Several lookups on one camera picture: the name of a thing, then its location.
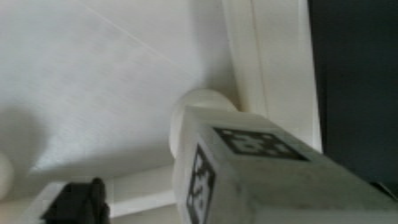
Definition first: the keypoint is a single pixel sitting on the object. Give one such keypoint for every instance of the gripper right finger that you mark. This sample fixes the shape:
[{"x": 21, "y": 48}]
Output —
[{"x": 387, "y": 188}]

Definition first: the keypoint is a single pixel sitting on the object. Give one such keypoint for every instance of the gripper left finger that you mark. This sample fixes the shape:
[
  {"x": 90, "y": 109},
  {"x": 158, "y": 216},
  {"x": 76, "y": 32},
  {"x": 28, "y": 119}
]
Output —
[{"x": 78, "y": 206}]

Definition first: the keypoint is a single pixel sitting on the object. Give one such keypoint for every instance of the white table leg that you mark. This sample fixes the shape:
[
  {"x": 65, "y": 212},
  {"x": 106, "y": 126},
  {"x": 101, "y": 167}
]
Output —
[{"x": 252, "y": 178}]

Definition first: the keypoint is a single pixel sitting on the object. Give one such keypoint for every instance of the white square tabletop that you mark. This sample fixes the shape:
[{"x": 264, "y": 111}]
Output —
[{"x": 101, "y": 59}]

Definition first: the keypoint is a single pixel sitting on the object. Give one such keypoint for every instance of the white U-shaped obstacle fence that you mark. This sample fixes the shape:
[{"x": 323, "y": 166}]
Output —
[{"x": 271, "y": 62}]

